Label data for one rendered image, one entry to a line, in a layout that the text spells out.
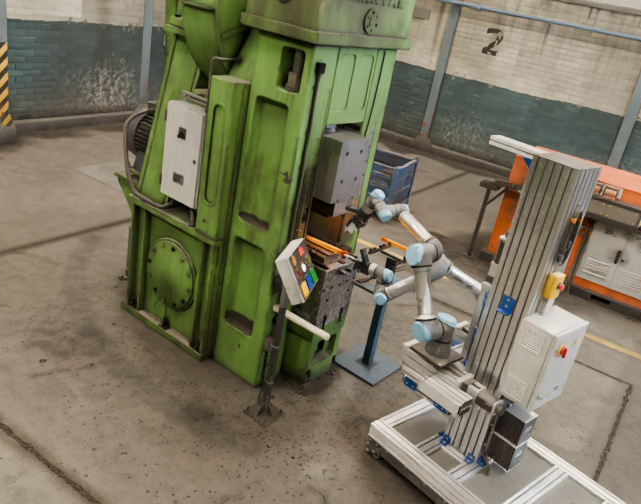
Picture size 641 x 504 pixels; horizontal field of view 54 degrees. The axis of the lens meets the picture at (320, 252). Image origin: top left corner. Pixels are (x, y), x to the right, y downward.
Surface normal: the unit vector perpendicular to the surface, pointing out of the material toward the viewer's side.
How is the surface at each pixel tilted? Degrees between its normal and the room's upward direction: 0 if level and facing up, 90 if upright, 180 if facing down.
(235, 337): 90
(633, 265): 90
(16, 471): 0
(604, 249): 90
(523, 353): 90
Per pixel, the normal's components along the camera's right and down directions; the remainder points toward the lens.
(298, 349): -0.62, 0.21
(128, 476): 0.18, -0.90
